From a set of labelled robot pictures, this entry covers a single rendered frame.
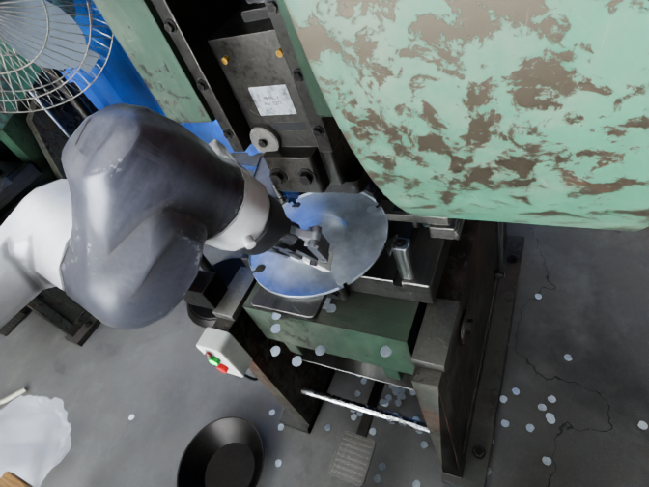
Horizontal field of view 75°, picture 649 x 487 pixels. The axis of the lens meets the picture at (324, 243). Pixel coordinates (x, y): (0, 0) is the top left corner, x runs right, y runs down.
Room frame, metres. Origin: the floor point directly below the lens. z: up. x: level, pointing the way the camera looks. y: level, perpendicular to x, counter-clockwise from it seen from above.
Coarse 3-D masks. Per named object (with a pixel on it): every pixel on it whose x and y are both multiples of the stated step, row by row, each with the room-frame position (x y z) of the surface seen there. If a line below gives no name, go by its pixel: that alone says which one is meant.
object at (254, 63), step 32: (224, 32) 0.70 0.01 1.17; (256, 32) 0.64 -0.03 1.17; (224, 64) 0.69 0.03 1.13; (256, 64) 0.65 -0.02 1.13; (256, 96) 0.67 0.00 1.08; (288, 96) 0.63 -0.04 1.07; (256, 128) 0.67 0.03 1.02; (288, 128) 0.64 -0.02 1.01; (288, 160) 0.62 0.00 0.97; (320, 160) 0.61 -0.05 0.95; (352, 160) 0.64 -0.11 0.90; (320, 192) 0.60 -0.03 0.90
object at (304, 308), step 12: (264, 288) 0.55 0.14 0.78; (348, 288) 0.56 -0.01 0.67; (252, 300) 0.54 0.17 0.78; (264, 300) 0.53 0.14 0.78; (276, 300) 0.51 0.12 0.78; (288, 300) 0.50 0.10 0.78; (300, 300) 0.49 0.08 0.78; (312, 300) 0.48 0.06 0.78; (324, 300) 0.47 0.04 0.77; (276, 312) 0.49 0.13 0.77; (288, 312) 0.48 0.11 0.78; (300, 312) 0.46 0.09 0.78; (312, 312) 0.45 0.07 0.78
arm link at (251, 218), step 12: (216, 144) 0.44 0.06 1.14; (228, 156) 0.42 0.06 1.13; (240, 168) 0.37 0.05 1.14; (252, 180) 0.37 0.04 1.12; (252, 192) 0.35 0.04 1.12; (264, 192) 0.37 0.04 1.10; (252, 204) 0.34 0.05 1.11; (264, 204) 0.36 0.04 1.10; (240, 216) 0.33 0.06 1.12; (252, 216) 0.34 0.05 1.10; (264, 216) 0.35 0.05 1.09; (228, 228) 0.33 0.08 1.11; (240, 228) 0.33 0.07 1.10; (252, 228) 0.34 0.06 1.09; (216, 240) 0.33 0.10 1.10; (228, 240) 0.33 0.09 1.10; (240, 240) 0.33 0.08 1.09; (252, 240) 0.33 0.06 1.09
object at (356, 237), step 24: (288, 216) 0.72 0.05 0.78; (312, 216) 0.68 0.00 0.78; (336, 216) 0.65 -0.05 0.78; (360, 216) 0.62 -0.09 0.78; (384, 216) 0.59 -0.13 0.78; (336, 240) 0.58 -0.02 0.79; (360, 240) 0.56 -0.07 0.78; (384, 240) 0.53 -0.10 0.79; (264, 264) 0.61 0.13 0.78; (288, 264) 0.58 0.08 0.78; (336, 264) 0.53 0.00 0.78; (360, 264) 0.51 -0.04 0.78; (288, 288) 0.53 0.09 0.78; (312, 288) 0.50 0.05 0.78; (336, 288) 0.47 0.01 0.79
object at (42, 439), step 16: (16, 400) 1.17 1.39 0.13; (32, 400) 1.13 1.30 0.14; (48, 400) 1.13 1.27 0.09; (0, 416) 1.08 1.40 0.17; (16, 416) 1.07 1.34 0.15; (32, 416) 1.03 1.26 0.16; (48, 416) 1.01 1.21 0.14; (64, 416) 1.04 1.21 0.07; (0, 432) 1.00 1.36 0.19; (16, 432) 0.99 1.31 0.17; (32, 432) 0.97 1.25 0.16; (48, 432) 0.95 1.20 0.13; (64, 432) 0.96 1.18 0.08; (0, 448) 0.94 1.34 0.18; (16, 448) 0.92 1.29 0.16; (32, 448) 0.91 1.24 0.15; (48, 448) 0.91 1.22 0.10; (64, 448) 0.91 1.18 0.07; (0, 464) 0.88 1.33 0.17; (16, 464) 0.87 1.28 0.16; (32, 464) 0.85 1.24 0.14; (48, 464) 0.86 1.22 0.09; (32, 480) 0.82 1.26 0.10
